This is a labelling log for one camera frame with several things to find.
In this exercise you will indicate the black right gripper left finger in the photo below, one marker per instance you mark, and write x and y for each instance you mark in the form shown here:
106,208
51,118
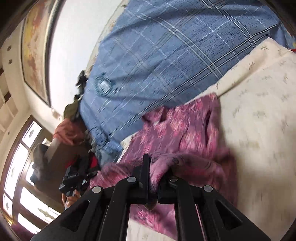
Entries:
142,190

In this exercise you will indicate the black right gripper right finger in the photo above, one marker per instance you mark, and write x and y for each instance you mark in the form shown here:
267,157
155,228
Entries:
168,188

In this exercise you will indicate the purple pink floral garment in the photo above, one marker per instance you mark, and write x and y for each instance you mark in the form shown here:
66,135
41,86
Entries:
185,139

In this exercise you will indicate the person's left hand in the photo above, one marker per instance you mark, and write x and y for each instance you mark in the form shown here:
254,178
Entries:
70,200

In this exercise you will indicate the salmon pink cloth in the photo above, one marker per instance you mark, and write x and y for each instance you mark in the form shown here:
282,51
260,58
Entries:
69,133

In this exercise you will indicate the cream leaf-print bed sheet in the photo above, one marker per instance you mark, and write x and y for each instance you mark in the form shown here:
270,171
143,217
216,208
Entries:
257,125

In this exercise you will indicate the blue plaid pillow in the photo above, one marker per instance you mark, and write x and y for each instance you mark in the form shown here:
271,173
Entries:
166,53

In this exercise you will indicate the wooden frame window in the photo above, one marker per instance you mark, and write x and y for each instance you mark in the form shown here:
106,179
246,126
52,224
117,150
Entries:
22,203

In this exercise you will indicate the framed wall map picture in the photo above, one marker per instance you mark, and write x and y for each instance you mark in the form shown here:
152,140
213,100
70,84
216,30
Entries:
35,35

